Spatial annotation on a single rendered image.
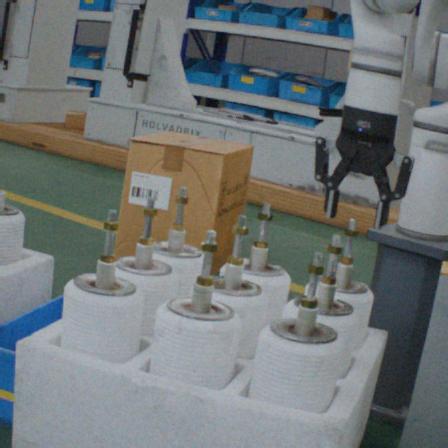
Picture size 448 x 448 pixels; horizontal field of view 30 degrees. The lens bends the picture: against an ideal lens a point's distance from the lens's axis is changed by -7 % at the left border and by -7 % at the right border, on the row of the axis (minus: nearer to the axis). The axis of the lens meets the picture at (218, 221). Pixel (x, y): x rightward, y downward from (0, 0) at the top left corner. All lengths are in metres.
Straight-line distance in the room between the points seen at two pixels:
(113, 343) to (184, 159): 1.09
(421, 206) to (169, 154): 0.86
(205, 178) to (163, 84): 1.75
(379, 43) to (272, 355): 0.43
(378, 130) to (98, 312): 0.42
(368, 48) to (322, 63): 9.26
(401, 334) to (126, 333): 0.52
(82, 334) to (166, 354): 0.10
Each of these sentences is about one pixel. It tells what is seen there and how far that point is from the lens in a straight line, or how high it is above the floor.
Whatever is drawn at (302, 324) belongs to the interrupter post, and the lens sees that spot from 0.93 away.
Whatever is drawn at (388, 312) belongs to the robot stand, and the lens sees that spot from 1.35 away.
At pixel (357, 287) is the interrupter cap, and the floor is 0.25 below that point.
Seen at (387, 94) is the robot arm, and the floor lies 0.52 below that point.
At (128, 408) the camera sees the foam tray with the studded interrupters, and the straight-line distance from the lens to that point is 0.95.
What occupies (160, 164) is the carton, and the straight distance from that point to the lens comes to 2.04.
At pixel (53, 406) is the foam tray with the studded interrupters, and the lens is 1.00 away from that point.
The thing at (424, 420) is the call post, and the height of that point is 0.11.
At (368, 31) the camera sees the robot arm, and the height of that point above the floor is 0.60.
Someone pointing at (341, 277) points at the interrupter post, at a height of 0.26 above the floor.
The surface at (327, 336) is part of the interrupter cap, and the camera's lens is 0.93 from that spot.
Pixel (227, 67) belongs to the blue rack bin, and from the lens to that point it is 7.16.
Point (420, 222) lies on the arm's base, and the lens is 1.33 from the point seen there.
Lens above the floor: 0.53
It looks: 11 degrees down
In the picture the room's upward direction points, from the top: 8 degrees clockwise
